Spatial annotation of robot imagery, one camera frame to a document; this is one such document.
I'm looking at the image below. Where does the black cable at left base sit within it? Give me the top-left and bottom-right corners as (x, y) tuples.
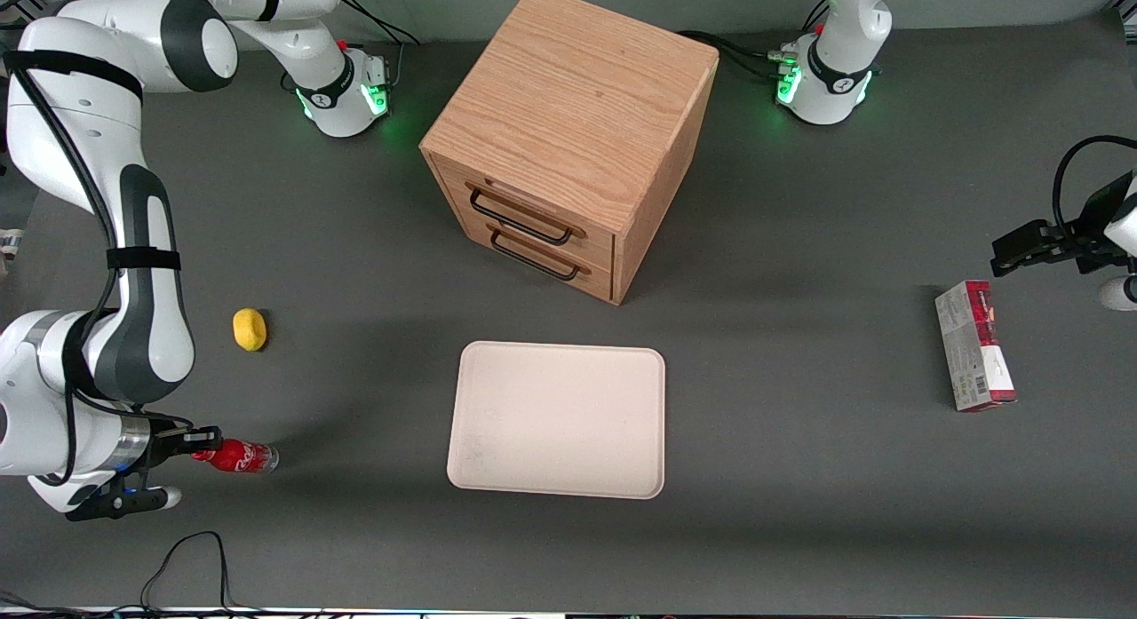
(679, 29), (798, 80)

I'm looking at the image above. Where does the black cable along right arm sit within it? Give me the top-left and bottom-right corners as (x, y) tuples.
(4, 49), (193, 488)

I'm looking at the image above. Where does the black metal drawer handle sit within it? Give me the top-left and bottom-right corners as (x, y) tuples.
(467, 185), (576, 248)
(488, 227), (584, 283)

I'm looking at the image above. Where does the white and red carton box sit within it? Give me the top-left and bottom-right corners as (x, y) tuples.
(934, 279), (1019, 414)

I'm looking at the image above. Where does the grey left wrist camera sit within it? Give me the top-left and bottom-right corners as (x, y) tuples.
(1098, 276), (1137, 313)

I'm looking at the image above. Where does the wooden drawer front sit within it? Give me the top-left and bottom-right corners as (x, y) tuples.
(447, 212), (616, 302)
(433, 160), (616, 266)

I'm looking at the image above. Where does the yellow lemon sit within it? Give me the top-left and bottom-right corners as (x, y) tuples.
(232, 307), (268, 353)

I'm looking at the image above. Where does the wooden drawer cabinet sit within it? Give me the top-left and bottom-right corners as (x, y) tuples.
(418, 0), (721, 307)

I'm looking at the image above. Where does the black cable loop left wrist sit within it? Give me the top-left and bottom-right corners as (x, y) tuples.
(1052, 135), (1137, 240)

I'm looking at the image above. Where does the black cable at right base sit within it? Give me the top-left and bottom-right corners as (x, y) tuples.
(339, 0), (421, 91)

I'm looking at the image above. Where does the red coke bottle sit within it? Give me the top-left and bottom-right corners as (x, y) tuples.
(191, 439), (280, 475)

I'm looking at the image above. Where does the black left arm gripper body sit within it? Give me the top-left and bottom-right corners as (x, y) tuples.
(1061, 177), (1136, 275)

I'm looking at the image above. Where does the beige plastic tray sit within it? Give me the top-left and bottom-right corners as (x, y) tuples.
(445, 339), (667, 501)

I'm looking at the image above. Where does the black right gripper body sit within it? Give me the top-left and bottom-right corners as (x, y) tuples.
(144, 414), (194, 470)

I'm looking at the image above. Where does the black cable at base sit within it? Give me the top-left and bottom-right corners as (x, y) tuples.
(679, 29), (798, 80)
(339, 0), (421, 91)

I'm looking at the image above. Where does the black cable loop on floor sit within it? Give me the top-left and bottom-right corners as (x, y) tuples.
(139, 530), (239, 615)

